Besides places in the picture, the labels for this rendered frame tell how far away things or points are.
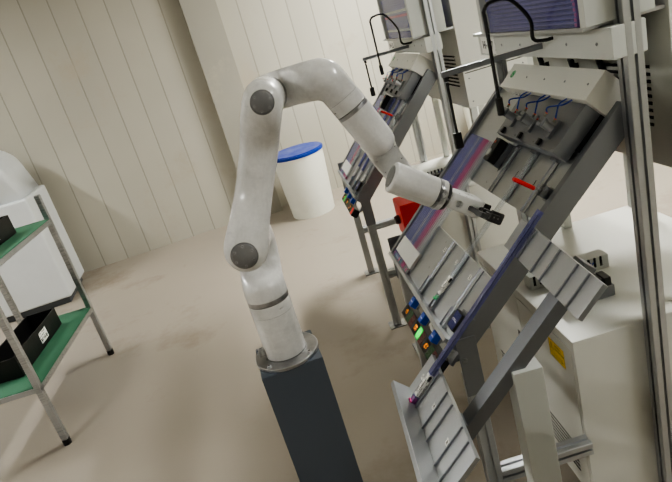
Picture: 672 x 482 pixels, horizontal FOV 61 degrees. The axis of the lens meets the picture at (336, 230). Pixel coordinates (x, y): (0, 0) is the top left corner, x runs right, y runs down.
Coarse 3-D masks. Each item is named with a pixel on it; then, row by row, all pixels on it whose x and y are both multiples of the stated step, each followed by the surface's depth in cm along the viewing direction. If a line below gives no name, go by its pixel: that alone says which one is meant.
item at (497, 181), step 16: (512, 96) 184; (496, 112) 189; (480, 128) 194; (496, 128) 183; (512, 144) 168; (512, 160) 163; (544, 160) 149; (480, 176) 177; (496, 176) 168; (512, 176) 159; (528, 176) 152; (544, 176) 145; (560, 176) 139; (496, 192) 163; (512, 192) 154; (528, 192) 148; (528, 208) 144
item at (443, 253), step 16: (432, 240) 185; (448, 240) 175; (432, 256) 179; (448, 256) 170; (416, 272) 184; (432, 272) 173; (448, 272) 165; (464, 272) 157; (480, 272) 150; (432, 288) 169; (448, 288) 161; (464, 288) 153; (480, 288) 146; (432, 304) 164; (448, 304) 156; (464, 304) 149; (448, 320) 151
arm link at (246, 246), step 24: (264, 96) 132; (240, 120) 136; (264, 120) 134; (240, 144) 143; (264, 144) 140; (240, 168) 145; (264, 168) 144; (240, 192) 146; (264, 192) 146; (240, 216) 145; (264, 216) 146; (240, 240) 144; (264, 240) 146; (240, 264) 145
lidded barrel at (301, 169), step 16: (304, 144) 528; (320, 144) 507; (288, 160) 492; (304, 160) 494; (320, 160) 505; (288, 176) 501; (304, 176) 498; (320, 176) 506; (288, 192) 511; (304, 192) 504; (320, 192) 509; (304, 208) 511; (320, 208) 512
